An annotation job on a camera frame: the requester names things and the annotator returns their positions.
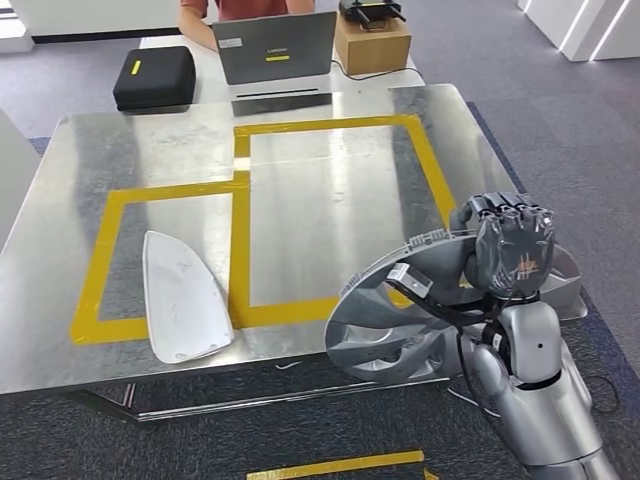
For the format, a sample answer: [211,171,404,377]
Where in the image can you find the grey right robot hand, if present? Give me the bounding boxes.
[448,192,556,299]

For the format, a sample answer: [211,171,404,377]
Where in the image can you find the grey plastic wheel hubcap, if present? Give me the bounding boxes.
[324,228,583,386]

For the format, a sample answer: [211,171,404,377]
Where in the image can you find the stainless steel workbench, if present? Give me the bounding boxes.
[0,82,589,425]

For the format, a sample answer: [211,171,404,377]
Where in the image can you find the white lit display plinth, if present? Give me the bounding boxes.
[517,0,640,63]

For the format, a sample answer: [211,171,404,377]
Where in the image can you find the brown cardboard box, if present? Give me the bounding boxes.
[334,14,413,76]

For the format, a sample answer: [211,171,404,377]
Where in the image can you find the black router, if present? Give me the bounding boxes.
[339,0,407,28]

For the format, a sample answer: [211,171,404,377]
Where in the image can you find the grey laptop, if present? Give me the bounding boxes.
[211,11,338,119]

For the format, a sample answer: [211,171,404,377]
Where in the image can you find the person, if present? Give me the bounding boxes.
[178,0,316,53]

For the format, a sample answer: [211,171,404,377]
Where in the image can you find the white triangular plastic panel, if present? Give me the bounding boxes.
[142,229,235,365]

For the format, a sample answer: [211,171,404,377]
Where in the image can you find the black zip case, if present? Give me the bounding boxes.
[112,44,197,113]

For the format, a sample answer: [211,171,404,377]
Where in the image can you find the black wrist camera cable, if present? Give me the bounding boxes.
[399,284,506,419]

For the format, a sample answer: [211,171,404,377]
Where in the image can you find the black floor cable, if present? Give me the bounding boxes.
[582,374,621,417]

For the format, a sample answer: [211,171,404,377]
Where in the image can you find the white power cable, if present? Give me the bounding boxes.
[275,360,501,419]

